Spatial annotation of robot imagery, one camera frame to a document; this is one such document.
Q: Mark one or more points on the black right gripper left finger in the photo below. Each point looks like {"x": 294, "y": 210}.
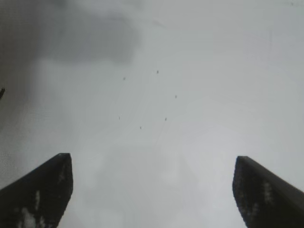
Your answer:
{"x": 38, "y": 194}

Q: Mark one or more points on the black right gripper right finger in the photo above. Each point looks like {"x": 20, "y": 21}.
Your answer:
{"x": 270, "y": 197}

